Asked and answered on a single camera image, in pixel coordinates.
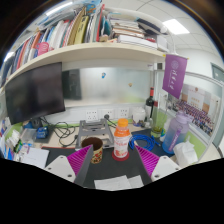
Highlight small white paper sheet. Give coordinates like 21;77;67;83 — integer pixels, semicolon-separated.
93;174;145;192

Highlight clear glass with green liquid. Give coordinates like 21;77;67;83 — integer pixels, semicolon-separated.
150;108;164;138

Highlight group photo poster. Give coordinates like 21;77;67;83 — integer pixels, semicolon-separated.
173;83;223;136

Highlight large white printed paper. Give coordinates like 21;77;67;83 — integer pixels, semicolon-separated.
20;147;50;170

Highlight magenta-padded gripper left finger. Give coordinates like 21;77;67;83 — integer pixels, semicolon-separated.
44;143;95;188

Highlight large black desk mat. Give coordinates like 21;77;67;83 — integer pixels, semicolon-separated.
44;146;158;189

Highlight white bottle with green band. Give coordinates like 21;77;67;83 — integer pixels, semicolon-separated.
159;116;173;143

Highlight dark wine bottle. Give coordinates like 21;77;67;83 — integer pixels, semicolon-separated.
145;87;155;118

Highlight small blue device box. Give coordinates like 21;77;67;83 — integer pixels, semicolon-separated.
35;125;50;140

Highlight crumpled white tissue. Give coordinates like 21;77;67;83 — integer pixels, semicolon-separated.
173;139;199;169

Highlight white shelf with books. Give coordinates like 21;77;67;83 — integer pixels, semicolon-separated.
0;0;171;88

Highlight coiled blue cable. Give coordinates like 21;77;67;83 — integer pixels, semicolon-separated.
128;133;158;153

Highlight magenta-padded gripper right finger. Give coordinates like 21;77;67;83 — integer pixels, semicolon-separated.
134;144;183;183

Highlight white ceramic jar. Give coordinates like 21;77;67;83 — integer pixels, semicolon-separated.
132;107;147;125

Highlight translucent purple water jug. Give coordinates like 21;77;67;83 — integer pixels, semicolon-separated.
162;110;193;155

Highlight patterned yellow red paper cup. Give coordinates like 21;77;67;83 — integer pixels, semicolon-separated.
81;136;104;165

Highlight flat round red coaster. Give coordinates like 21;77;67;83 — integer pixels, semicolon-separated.
111;151;131;163

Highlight orange-capped clear drink bottle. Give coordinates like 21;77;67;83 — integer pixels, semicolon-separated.
113;118;132;160

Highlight white wall socket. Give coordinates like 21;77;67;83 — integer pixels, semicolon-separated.
84;109;100;122
117;106;130;119
101;108;116;120

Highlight black computer monitor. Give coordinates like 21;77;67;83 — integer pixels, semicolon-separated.
4;61;67;126

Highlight grey door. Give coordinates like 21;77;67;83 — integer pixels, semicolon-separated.
210;62;224;84

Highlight grey metal laptop stand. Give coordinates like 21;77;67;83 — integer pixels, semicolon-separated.
75;118;115;150

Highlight tangled black cables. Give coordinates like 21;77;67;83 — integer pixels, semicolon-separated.
49;120;81;148

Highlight purple hanging banner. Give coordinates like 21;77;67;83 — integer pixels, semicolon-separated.
161;53;189;100

